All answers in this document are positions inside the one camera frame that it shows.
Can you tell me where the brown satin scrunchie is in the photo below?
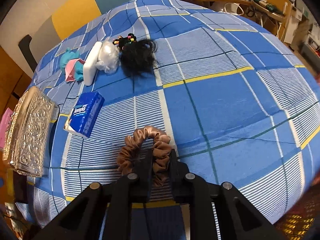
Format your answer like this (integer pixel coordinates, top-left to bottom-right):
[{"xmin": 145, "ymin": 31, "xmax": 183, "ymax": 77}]
[{"xmin": 116, "ymin": 126, "xmax": 172, "ymax": 187}]

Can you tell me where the teal plush toy pink scarf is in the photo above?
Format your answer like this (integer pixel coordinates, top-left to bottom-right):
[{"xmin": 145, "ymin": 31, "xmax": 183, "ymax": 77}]
[{"xmin": 59, "ymin": 48, "xmax": 85, "ymax": 82}]

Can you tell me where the white soft pack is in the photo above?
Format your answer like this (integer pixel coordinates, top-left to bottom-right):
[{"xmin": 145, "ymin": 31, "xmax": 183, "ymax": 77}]
[{"xmin": 83, "ymin": 41, "xmax": 103, "ymax": 86}]

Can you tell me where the blue tissue pack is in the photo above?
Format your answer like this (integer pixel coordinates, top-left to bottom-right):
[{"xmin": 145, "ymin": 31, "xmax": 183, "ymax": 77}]
[{"xmin": 64, "ymin": 92, "xmax": 105, "ymax": 138}]

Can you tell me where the blue plaid bed sheet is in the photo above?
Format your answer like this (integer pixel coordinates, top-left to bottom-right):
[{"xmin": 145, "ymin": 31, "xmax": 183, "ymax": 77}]
[{"xmin": 18, "ymin": 0, "xmax": 319, "ymax": 226}]

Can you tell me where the silver embossed tissue box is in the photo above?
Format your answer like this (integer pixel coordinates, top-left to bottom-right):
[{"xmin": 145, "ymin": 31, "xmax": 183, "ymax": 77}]
[{"xmin": 2, "ymin": 86, "xmax": 56, "ymax": 177}]

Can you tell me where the black wig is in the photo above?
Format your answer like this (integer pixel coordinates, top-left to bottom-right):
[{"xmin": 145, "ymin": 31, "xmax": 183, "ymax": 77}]
[{"xmin": 118, "ymin": 37, "xmax": 157, "ymax": 77}]

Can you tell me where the clear plastic bag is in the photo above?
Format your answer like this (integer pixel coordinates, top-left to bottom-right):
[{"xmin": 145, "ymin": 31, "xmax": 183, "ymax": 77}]
[{"xmin": 95, "ymin": 40, "xmax": 119, "ymax": 74}]

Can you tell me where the pink cardboard box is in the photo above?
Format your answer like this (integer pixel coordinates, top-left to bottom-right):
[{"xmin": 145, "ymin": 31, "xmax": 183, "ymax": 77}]
[{"xmin": 0, "ymin": 108, "xmax": 13, "ymax": 150}]

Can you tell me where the grey yellow blue headboard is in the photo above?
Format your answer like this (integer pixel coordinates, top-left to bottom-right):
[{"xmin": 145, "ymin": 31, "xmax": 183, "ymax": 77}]
[{"xmin": 18, "ymin": 0, "xmax": 130, "ymax": 71}]

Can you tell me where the wooden desk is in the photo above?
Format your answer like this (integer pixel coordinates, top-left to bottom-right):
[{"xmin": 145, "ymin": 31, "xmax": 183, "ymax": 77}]
[{"xmin": 182, "ymin": 0, "xmax": 292, "ymax": 42}]

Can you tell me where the colourful hair ties bundle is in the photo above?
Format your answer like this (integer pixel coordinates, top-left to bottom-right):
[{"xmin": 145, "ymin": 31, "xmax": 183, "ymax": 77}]
[{"xmin": 112, "ymin": 32, "xmax": 138, "ymax": 49}]

